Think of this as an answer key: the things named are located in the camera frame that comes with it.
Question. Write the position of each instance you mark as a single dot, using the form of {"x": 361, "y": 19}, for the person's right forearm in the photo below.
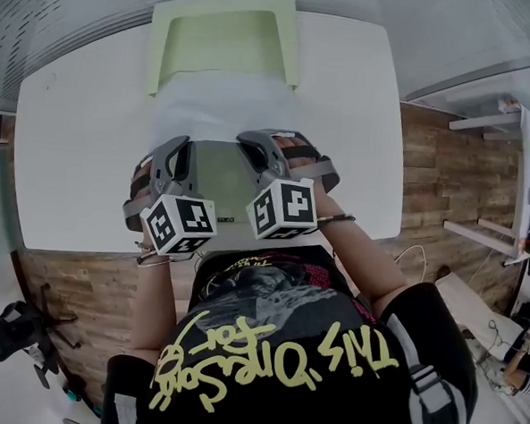
{"x": 360, "y": 257}

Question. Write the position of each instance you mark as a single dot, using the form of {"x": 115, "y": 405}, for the person's left hand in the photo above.
{"x": 142, "y": 185}

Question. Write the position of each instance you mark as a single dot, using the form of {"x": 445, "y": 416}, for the white sheet of paper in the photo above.
{"x": 224, "y": 107}

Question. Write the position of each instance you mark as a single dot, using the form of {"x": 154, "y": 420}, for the person's left forearm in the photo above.
{"x": 161, "y": 303}

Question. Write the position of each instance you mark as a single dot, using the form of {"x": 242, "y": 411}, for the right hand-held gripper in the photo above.
{"x": 285, "y": 208}

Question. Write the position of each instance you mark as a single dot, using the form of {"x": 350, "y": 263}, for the black printed t-shirt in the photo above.
{"x": 283, "y": 351}

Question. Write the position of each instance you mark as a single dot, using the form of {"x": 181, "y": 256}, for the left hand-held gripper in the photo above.
{"x": 181, "y": 221}

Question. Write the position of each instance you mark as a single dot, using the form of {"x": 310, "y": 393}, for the black office chair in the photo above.
{"x": 13, "y": 334}

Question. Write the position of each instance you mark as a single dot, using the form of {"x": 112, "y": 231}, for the person's right hand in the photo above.
{"x": 297, "y": 151}

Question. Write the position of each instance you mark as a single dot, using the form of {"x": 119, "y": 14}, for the white metal shelf rack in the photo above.
{"x": 489, "y": 126}

